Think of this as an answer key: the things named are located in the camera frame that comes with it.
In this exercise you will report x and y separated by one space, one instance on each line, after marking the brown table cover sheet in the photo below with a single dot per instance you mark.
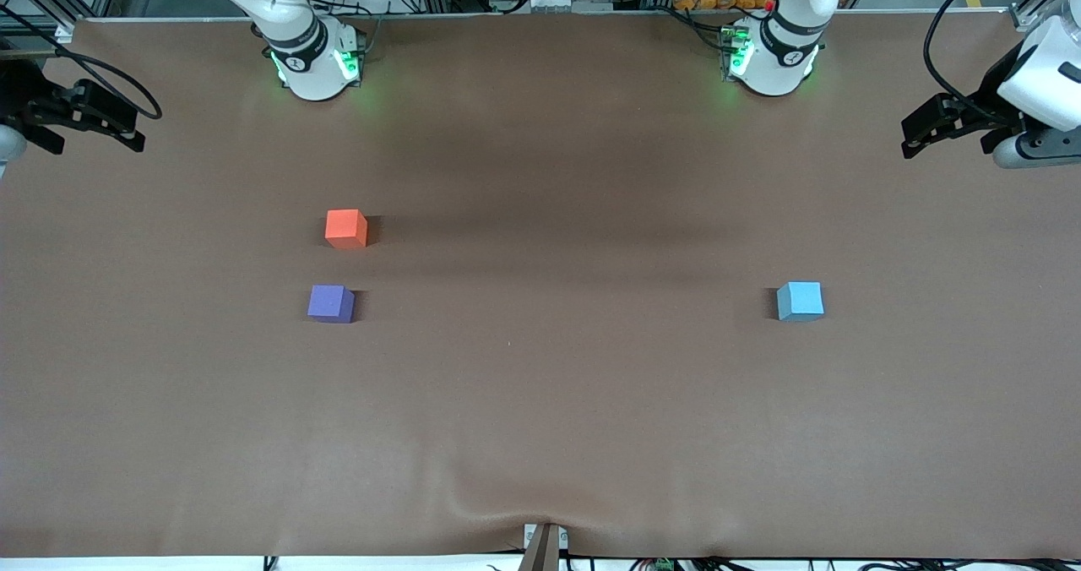
540 385

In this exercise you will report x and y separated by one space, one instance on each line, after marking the orange foam block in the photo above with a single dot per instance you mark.
344 226

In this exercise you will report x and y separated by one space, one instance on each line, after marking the small green connector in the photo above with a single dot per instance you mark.
664 565

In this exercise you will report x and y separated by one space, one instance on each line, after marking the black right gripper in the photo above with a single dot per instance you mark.
19 98

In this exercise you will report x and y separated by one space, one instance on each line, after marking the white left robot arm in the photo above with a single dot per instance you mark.
773 56

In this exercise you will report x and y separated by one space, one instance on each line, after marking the blue foam block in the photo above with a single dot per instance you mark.
799 301

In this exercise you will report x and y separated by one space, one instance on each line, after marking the white terminal block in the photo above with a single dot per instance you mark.
540 2

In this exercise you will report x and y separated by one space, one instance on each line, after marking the purple foam block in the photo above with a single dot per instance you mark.
329 303

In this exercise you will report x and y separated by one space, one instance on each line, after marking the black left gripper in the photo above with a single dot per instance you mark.
989 95

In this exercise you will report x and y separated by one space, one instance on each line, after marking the brown mount post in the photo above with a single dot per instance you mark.
542 550

